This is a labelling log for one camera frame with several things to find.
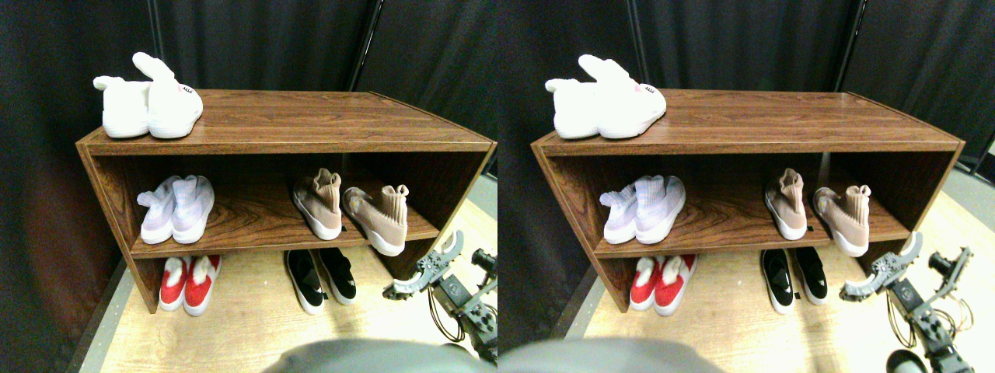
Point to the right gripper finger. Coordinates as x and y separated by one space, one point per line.
902 256
445 256
408 286
864 286

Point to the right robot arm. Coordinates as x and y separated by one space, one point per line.
937 334
478 326

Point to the black shoe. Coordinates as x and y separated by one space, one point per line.
305 284
777 284
811 276
340 276

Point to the tan shoe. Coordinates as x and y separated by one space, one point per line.
843 221
319 206
787 206
381 221

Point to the lavender shoe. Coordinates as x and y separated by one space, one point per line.
193 210
158 217
659 210
619 217

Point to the brown shoe rack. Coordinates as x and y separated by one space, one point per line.
769 124
311 124

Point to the red shoe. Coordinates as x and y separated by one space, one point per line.
202 287
644 291
172 291
675 287

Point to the white shoe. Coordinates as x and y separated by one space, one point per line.
120 113
574 113
175 109
630 109

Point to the black curtain stand pole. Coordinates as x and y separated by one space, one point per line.
155 39
637 39
367 43
850 43

